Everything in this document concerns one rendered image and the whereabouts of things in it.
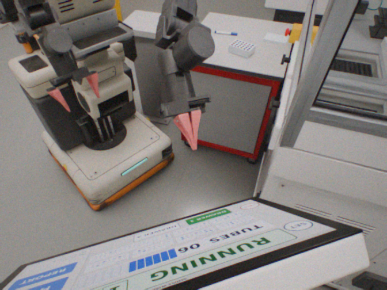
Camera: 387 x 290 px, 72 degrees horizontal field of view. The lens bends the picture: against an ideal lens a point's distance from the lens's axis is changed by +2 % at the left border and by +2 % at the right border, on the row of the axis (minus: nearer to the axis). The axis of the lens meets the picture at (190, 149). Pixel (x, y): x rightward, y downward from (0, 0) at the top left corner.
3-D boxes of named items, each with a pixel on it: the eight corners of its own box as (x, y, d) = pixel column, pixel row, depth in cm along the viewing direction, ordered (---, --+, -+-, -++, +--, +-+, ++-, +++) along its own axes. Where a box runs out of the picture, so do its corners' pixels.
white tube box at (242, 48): (227, 51, 148) (228, 45, 145) (235, 45, 153) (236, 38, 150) (247, 58, 143) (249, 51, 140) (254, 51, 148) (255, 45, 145)
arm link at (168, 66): (174, 54, 58) (151, 54, 55) (192, 39, 53) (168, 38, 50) (181, 85, 58) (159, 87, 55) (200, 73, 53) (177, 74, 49)
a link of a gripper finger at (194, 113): (209, 145, 51) (198, 99, 52) (174, 154, 50) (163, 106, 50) (201, 148, 58) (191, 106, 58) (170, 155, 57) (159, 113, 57)
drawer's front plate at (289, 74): (280, 96, 112) (287, 73, 104) (288, 61, 130) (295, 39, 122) (284, 97, 112) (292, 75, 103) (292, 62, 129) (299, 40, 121)
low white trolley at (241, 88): (179, 148, 202) (175, 56, 145) (204, 100, 240) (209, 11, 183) (255, 169, 189) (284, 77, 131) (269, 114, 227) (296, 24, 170)
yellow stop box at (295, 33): (287, 42, 138) (291, 28, 133) (288, 36, 143) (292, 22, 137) (296, 44, 137) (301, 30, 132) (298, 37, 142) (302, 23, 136)
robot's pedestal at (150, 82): (134, 118, 224) (114, 27, 167) (148, 96, 243) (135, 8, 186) (167, 125, 219) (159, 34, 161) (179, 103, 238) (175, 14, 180)
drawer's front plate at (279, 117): (268, 149, 92) (275, 126, 84) (279, 100, 110) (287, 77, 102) (273, 151, 92) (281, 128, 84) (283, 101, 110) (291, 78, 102)
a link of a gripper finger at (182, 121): (221, 142, 52) (210, 96, 52) (186, 151, 50) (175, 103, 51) (211, 145, 59) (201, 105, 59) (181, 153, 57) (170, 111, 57)
